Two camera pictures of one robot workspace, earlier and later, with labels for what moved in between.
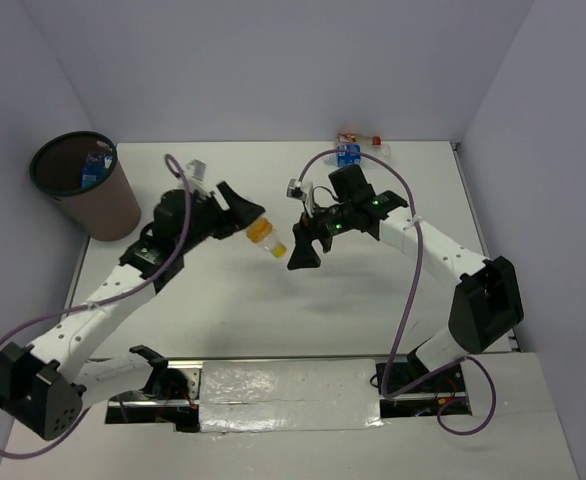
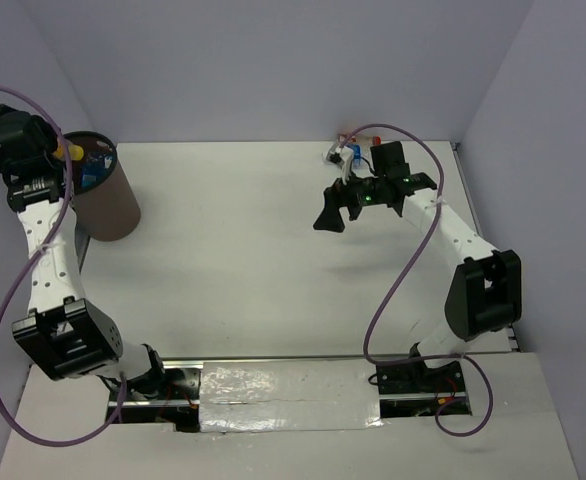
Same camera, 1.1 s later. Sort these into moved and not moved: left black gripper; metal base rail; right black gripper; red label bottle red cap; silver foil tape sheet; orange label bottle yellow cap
Moved: orange label bottle yellow cap; right black gripper; left black gripper
Not moved: red label bottle red cap; metal base rail; silver foil tape sheet
